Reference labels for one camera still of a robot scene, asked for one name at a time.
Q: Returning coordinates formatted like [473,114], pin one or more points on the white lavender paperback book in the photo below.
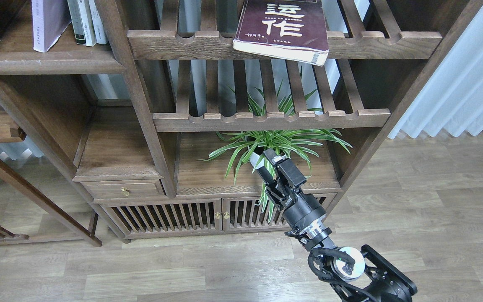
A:
[50,19]

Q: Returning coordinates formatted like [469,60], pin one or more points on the white upright book right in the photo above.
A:
[98,27]

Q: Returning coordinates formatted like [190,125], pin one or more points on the brass drawer knob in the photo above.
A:
[125,192]

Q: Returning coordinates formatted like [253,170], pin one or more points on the green spider plant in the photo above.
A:
[283,142]

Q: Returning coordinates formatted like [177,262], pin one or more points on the white upright book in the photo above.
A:
[98,27]
[82,22]

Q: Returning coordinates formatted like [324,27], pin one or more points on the dark wooden bookshelf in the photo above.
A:
[142,111]

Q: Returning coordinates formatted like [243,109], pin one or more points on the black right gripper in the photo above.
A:
[302,212]

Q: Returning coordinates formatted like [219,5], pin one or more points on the white upright book left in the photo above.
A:
[82,22]

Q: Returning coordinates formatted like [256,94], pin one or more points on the white plant pot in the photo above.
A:
[258,161]

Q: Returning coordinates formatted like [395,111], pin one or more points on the white pleated curtain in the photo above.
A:
[452,99]

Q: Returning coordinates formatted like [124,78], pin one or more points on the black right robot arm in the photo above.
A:
[355,275]

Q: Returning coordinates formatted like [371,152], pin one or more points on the large maroon book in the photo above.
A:
[286,29]

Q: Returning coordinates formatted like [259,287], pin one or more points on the wooden side furniture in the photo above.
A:
[10,132]

